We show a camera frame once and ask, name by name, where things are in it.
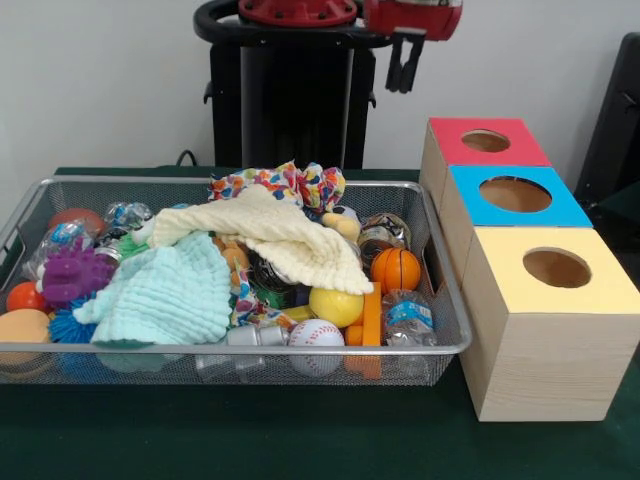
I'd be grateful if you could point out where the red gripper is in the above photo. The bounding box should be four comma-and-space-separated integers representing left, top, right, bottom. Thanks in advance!
363, 0, 464, 94

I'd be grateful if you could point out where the brown toy football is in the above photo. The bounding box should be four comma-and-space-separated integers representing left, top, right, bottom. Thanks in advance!
48, 208, 107, 237

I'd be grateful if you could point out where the clear plastic bottle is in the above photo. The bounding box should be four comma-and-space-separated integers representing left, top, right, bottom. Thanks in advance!
22, 219, 96, 281

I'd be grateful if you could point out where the silver mesh bin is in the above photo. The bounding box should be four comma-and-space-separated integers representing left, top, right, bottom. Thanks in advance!
0, 174, 474, 387

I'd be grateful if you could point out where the wooden box with three holes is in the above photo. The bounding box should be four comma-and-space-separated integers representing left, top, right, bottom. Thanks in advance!
418, 117, 640, 423

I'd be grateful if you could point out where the colourful patterned cloth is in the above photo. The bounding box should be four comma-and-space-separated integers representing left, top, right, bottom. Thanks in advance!
207, 159, 346, 221

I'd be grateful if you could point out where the orange toy basketball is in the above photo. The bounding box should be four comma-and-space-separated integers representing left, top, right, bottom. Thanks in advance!
370, 247, 423, 294

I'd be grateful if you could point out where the cream waffle cloth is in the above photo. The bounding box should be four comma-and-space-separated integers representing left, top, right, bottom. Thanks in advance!
145, 185, 375, 295

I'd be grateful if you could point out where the black chair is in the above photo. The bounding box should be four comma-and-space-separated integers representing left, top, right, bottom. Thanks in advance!
574, 32, 640, 201

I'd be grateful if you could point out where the small clear water bottle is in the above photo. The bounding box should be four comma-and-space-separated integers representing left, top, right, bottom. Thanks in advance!
380, 288, 439, 347

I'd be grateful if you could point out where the yellow ball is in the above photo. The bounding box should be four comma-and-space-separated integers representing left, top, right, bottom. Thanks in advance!
308, 285, 365, 329

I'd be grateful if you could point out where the dark green side tablecloth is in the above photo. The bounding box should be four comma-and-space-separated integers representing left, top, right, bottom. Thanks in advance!
594, 182, 640, 236

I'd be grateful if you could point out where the white toy baseball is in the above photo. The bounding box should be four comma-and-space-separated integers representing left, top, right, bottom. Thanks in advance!
288, 318, 346, 377

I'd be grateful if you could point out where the mint waffle cloth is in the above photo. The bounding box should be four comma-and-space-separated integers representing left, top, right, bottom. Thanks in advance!
72, 232, 234, 347

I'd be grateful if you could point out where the purple spiky rubber toy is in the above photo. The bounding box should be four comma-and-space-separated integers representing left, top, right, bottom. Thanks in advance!
35, 237, 117, 310

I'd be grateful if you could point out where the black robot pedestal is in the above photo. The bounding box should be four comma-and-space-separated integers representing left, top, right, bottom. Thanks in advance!
193, 0, 394, 171

